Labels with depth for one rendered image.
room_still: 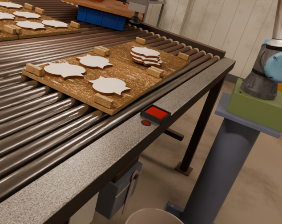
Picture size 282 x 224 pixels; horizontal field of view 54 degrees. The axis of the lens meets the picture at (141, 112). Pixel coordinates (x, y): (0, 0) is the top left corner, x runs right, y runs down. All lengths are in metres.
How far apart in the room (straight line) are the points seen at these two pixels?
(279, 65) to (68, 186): 0.81
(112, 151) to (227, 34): 4.20
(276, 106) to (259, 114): 0.07
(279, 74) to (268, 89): 0.17
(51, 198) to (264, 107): 0.92
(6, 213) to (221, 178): 1.08
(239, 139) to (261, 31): 3.54
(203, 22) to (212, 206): 3.66
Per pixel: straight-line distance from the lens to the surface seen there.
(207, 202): 1.53
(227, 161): 1.37
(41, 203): 0.55
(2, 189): 0.57
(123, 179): 0.75
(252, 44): 4.76
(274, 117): 1.25
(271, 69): 1.09
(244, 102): 1.22
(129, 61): 1.28
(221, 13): 4.75
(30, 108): 0.82
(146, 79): 1.11
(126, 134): 0.77
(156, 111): 0.89
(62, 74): 0.97
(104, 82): 0.97
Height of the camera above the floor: 1.32
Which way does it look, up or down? 27 degrees down
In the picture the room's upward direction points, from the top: 15 degrees clockwise
